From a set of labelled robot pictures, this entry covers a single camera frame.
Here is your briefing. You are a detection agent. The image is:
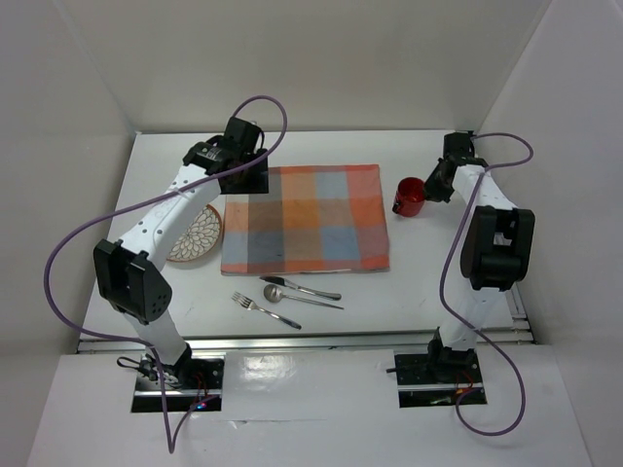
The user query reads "red mug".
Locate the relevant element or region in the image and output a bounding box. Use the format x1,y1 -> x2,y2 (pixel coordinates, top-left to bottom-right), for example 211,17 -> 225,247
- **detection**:
392,177 -> 425,218

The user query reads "orange checked cloth placemat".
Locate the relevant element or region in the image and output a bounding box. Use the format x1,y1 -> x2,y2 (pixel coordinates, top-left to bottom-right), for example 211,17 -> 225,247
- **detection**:
221,164 -> 390,275

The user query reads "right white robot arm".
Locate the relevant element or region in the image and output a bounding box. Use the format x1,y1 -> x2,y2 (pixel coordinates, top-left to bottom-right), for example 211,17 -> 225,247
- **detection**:
423,131 -> 535,383

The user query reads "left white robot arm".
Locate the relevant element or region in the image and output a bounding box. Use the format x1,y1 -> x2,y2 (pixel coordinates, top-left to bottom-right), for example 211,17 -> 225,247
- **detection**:
93,117 -> 268,388

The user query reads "floral patterned ceramic plate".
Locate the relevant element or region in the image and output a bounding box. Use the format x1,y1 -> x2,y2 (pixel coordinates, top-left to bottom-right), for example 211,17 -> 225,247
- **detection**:
166,204 -> 224,265

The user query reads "silver table knife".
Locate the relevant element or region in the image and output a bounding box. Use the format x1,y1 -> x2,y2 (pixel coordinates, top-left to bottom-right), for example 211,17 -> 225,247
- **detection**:
260,275 -> 342,301

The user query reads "silver spoon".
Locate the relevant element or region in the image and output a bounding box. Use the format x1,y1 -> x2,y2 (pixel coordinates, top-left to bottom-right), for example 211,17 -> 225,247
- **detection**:
263,284 -> 343,309

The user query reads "silver fork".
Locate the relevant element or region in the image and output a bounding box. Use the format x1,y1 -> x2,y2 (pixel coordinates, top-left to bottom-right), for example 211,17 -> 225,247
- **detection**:
232,292 -> 302,331

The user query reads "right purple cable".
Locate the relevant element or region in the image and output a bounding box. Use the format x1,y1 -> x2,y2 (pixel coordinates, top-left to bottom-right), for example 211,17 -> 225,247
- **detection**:
439,131 -> 534,435

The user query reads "purple cable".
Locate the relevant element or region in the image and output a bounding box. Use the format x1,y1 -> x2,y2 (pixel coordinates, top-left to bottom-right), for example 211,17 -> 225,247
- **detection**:
439,131 -> 534,435
43,95 -> 289,453

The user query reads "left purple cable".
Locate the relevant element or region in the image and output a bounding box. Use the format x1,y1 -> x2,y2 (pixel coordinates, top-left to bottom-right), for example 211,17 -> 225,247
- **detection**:
43,95 -> 289,453

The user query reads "aluminium frame rail right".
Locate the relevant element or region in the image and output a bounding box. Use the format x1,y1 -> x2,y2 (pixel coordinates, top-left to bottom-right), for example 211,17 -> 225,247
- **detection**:
457,128 -> 531,332

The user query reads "aluminium frame rail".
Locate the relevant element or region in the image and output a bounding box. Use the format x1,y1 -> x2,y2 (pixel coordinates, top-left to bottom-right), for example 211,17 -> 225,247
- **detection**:
77,329 -> 534,354
457,128 -> 531,332

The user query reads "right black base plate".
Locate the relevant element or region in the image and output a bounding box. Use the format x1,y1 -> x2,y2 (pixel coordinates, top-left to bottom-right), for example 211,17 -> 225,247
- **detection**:
385,348 -> 483,385

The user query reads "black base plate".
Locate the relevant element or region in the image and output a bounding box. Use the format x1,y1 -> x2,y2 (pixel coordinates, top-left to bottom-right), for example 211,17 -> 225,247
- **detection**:
385,348 -> 483,385
163,356 -> 224,391

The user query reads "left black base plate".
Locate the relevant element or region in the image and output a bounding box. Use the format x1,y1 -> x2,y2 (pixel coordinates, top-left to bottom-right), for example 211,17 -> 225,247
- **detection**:
163,356 -> 224,391

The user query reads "aluminium frame rail front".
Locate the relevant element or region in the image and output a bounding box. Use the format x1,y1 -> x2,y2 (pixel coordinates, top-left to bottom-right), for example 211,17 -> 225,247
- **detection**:
77,329 -> 534,354

